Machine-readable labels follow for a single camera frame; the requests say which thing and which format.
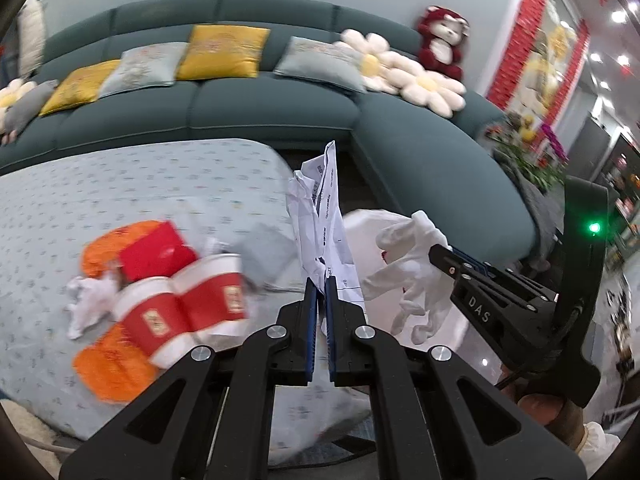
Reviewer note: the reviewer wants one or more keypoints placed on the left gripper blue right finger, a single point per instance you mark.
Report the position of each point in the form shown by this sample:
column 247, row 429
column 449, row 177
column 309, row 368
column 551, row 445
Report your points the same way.
column 330, row 296

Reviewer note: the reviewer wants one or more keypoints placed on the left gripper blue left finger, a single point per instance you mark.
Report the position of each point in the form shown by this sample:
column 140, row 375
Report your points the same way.
column 310, row 330

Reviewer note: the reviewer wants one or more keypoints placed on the white paper receipt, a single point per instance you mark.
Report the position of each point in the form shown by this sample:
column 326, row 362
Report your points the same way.
column 313, row 204

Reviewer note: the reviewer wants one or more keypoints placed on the grey drawstring pouch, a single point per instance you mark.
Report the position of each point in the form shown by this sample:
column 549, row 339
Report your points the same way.
column 265, row 253

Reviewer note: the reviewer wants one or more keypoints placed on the white glove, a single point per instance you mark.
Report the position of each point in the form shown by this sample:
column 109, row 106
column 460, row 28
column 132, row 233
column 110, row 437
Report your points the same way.
column 92, row 299
column 403, row 291

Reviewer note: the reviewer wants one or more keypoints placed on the white tissue sheet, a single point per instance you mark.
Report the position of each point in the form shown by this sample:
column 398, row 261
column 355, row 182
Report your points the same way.
column 212, row 246

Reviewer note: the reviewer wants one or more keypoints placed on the red paper cup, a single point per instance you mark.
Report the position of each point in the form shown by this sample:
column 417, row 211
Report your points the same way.
column 151, row 313
column 210, row 291

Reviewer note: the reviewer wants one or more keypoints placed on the red paper box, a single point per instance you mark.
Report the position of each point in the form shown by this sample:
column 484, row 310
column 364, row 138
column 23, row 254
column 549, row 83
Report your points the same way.
column 162, row 252

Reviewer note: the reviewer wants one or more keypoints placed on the orange wrapper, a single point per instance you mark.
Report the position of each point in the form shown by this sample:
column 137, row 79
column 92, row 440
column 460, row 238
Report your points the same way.
column 114, row 368

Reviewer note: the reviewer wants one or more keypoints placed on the orange plastic bag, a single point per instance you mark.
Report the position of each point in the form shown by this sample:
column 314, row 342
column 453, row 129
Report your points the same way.
column 102, row 251

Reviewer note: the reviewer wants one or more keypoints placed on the white lined trash bin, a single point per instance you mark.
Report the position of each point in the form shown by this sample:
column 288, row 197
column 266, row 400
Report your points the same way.
column 456, row 332

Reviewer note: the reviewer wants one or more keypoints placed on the potted flower arrangement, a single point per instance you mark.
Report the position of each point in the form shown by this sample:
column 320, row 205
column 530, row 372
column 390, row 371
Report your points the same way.
column 527, row 153

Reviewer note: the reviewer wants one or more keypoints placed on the daisy flower pillow lower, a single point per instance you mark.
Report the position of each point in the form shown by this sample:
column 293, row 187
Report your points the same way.
column 441, row 95

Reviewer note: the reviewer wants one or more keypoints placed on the daisy flower pillow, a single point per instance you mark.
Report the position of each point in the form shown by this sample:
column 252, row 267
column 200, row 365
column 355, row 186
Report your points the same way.
column 441, row 95
column 381, row 68

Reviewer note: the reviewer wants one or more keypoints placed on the daisy flower pillow upper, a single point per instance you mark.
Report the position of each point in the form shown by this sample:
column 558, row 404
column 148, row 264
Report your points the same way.
column 381, row 68

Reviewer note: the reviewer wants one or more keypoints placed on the light green cushion right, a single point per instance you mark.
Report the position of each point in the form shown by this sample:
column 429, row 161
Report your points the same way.
column 318, row 61

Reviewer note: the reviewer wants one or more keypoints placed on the light green cushion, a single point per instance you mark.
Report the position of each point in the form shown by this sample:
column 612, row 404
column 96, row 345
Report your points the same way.
column 144, row 67
column 318, row 61

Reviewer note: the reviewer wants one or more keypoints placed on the dark green sectional sofa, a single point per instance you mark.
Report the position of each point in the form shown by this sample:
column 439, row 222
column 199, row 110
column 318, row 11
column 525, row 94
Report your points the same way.
column 411, row 158

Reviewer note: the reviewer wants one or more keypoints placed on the yellow cushion centre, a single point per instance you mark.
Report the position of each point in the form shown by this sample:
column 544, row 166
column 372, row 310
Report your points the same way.
column 223, row 51

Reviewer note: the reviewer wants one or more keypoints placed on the yellow cushion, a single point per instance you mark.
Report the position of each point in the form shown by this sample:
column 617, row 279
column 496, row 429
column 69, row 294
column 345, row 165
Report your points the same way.
column 223, row 51
column 79, row 88

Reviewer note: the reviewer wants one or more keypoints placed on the floral light blue tablecloth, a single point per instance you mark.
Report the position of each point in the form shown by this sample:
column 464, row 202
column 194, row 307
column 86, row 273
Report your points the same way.
column 50, row 212

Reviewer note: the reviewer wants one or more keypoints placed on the red monkey plush toy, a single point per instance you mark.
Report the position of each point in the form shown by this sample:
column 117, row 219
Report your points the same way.
column 444, row 34

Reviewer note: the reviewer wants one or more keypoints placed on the light green cushion left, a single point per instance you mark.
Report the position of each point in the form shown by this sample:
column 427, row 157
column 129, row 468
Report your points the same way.
column 144, row 67

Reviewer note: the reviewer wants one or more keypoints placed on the yellow cushion left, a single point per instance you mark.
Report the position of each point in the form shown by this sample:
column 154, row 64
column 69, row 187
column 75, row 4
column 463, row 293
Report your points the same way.
column 79, row 88

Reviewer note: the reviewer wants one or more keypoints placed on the grey mouse plush toy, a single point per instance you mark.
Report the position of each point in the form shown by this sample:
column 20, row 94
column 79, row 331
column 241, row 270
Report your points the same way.
column 27, row 109

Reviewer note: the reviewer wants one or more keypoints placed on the daisy pillow far left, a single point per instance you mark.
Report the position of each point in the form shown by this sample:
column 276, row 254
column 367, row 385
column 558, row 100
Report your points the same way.
column 10, row 94

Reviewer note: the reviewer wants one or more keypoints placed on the white sheep plush toy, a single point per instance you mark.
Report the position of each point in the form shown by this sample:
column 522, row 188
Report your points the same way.
column 32, row 37

